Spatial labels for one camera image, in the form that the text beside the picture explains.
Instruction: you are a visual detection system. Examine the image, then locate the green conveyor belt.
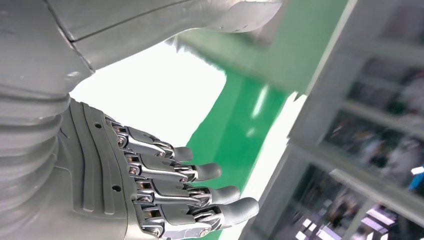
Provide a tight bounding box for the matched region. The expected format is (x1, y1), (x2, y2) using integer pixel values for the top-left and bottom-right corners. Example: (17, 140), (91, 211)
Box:
(172, 0), (349, 240)

